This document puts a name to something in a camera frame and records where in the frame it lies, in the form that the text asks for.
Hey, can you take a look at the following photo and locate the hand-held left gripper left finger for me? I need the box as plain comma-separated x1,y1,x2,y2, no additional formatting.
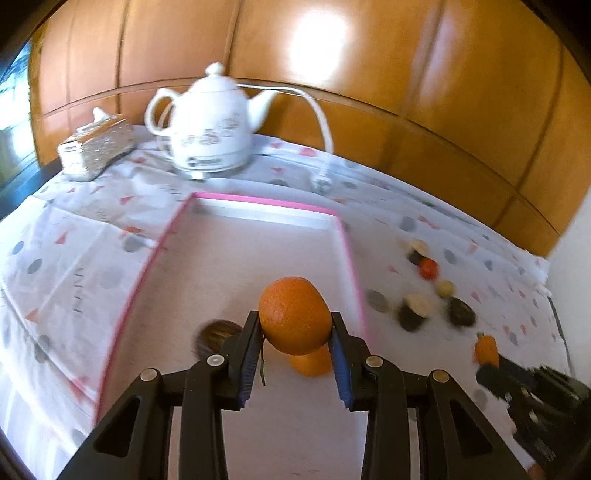
58,310,264,480

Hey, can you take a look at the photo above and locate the dark oval avocado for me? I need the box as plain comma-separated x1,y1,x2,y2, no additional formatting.
447,298,476,328

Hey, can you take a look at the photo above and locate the white ceramic electric kettle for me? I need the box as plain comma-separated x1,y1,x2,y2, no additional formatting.
144,62,281,171

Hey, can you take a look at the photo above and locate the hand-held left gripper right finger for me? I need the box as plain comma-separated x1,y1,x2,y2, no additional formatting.
329,311,529,480

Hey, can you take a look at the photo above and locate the small orange carrot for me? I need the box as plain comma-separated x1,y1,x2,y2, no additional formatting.
475,333,500,367

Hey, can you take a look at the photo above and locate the orange mandarin with stem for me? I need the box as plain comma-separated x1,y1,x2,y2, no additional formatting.
288,344,334,378
257,276,333,356

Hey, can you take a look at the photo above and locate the dark cylinder fruit piece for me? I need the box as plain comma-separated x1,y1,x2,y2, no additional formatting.
405,237,432,267

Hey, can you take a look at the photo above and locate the dark round fruit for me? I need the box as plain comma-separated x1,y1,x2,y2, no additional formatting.
193,319,244,361

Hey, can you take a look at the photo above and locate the wooden glass door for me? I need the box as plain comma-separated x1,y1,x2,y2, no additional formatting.
0,39,40,217

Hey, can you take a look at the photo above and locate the silver kettle base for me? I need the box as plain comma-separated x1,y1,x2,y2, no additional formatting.
178,157,254,182

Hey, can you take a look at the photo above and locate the pink rimmed cardboard box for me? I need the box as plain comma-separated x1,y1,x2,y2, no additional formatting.
95,191,370,480

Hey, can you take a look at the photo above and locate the white power cable with plug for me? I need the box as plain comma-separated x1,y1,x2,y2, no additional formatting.
236,83,335,195

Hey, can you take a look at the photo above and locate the dark cylinder with pale top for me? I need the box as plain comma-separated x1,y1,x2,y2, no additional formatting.
397,293,435,332

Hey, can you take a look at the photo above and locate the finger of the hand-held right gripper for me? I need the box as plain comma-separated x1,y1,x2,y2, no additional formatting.
475,353,539,407

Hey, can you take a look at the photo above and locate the silver embossed tissue box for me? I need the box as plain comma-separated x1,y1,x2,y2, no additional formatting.
56,113,136,182

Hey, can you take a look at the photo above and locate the white patterned tablecloth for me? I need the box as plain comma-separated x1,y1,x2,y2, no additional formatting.
0,134,573,480

